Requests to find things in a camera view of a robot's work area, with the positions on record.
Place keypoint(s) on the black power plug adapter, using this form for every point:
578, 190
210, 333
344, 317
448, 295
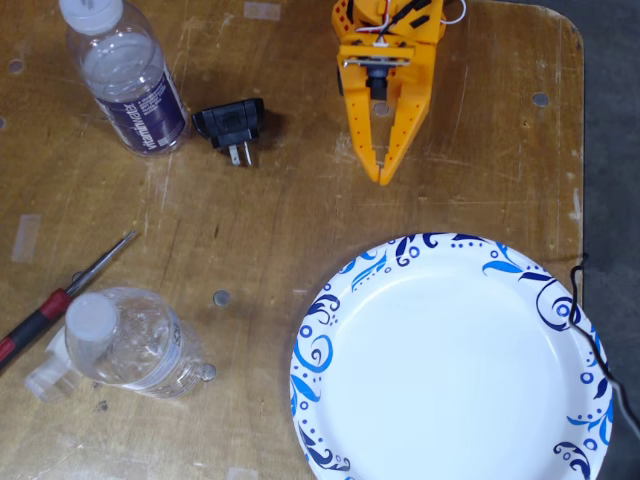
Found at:
230, 122

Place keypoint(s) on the red black screwdriver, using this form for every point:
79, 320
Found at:
50, 307

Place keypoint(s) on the clear tape dispenser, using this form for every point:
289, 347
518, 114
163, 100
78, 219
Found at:
47, 377

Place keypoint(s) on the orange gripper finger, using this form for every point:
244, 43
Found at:
407, 120
359, 115

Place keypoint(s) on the clear tape strip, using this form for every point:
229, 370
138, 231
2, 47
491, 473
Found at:
242, 474
26, 239
262, 10

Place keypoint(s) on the white blue patterned paper plate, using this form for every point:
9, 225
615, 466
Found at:
440, 360

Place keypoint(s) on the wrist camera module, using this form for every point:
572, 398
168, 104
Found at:
378, 80

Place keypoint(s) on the vitaminwater bottle purple label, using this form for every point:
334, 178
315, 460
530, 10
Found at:
125, 75

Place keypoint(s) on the clear crinkled water bottle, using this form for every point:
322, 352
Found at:
140, 345

